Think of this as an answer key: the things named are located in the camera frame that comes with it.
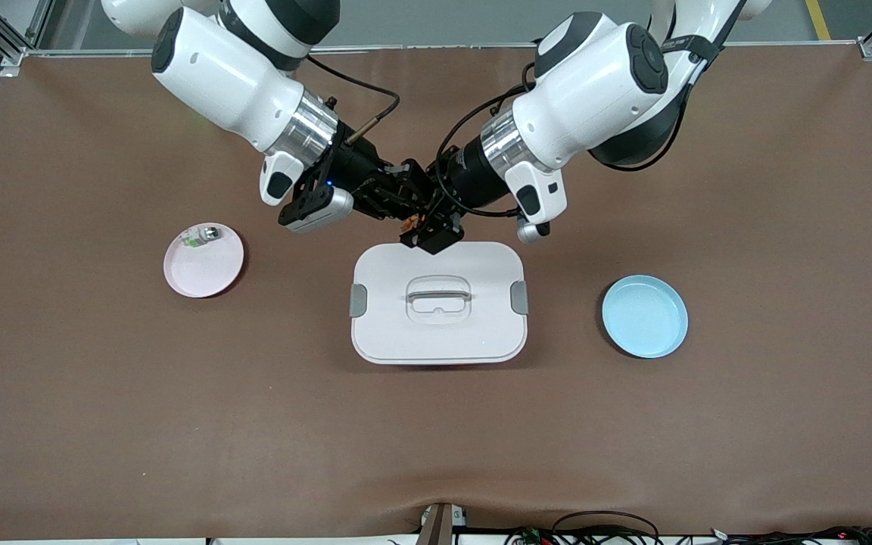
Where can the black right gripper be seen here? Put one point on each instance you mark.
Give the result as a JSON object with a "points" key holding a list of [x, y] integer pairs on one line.
{"points": [[358, 171]]}

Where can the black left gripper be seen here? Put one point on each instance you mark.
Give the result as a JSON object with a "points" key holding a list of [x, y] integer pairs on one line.
{"points": [[468, 182]]}

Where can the orange and black push-button switch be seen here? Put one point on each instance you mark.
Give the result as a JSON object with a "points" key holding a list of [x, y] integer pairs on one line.
{"points": [[410, 222]]}

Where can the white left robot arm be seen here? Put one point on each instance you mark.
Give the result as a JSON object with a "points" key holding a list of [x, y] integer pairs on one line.
{"points": [[595, 83]]}

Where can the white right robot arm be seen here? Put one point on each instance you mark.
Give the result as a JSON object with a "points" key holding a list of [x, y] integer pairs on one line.
{"points": [[224, 76]]}

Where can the grey box lid latch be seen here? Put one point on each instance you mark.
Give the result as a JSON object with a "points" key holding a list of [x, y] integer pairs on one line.
{"points": [[358, 301], [519, 298]]}

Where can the white lidded storage box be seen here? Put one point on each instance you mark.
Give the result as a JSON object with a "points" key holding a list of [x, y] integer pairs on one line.
{"points": [[436, 341]]}

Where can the pale pink round plate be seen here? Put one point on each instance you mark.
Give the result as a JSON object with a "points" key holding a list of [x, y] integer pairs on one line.
{"points": [[201, 272]]}

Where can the light blue round plate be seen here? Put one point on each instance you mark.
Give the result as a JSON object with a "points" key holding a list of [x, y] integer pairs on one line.
{"points": [[644, 318]]}

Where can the brown table mat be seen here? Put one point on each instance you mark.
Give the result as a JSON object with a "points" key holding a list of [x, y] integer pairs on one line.
{"points": [[179, 416]]}

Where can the silver table edge rail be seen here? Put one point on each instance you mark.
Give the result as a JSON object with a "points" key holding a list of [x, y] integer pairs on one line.
{"points": [[443, 48]]}

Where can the green and white push-button switch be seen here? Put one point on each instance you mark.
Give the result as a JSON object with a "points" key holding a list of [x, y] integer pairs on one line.
{"points": [[201, 236]]}

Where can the metal bracket at table edge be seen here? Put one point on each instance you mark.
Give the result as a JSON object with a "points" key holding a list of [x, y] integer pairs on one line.
{"points": [[440, 526]]}

